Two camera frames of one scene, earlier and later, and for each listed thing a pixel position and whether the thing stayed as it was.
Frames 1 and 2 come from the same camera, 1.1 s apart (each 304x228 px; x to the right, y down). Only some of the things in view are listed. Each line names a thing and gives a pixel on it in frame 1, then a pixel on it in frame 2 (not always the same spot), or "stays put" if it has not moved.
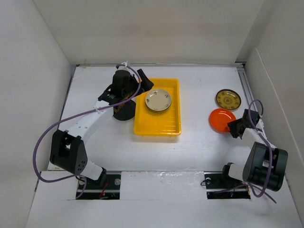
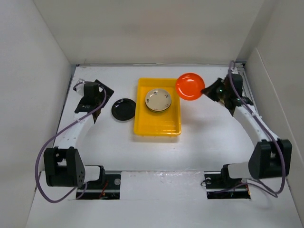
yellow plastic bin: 148,122 stays put
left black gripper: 146,85 to 109,93
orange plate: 218,119 to 188,86
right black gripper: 232,125 to 209,91
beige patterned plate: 158,100 stays put
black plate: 125,111 stays put
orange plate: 159,111 stays put
